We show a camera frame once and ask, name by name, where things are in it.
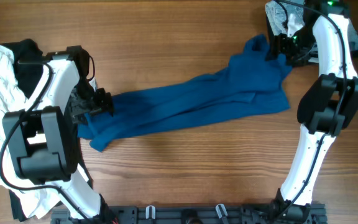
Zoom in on blue polo shirt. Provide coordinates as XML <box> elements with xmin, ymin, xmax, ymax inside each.
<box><xmin>78</xmin><ymin>35</ymin><xmax>292</xmax><ymax>152</ymax></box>

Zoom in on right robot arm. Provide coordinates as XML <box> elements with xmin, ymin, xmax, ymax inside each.
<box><xmin>266</xmin><ymin>1</ymin><xmax>358</xmax><ymax>223</ymax></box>

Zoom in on folded black garment under jeans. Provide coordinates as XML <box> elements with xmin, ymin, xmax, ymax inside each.
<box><xmin>265</xmin><ymin>17</ymin><xmax>358</xmax><ymax>67</ymax></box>

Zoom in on folded light blue jeans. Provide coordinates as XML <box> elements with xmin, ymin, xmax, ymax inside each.
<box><xmin>265</xmin><ymin>0</ymin><xmax>358</xmax><ymax>65</ymax></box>

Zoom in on black garment under shirts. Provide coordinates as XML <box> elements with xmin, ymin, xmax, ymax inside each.
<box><xmin>1</xmin><ymin>38</ymin><xmax>93</xmax><ymax>222</ymax></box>

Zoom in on white shirt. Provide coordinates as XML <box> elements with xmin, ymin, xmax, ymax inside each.
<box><xmin>0</xmin><ymin>45</ymin><xmax>80</xmax><ymax>218</ymax></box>

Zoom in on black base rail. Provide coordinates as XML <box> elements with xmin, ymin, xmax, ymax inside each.
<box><xmin>50</xmin><ymin>203</ymin><xmax>328</xmax><ymax>224</ymax></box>

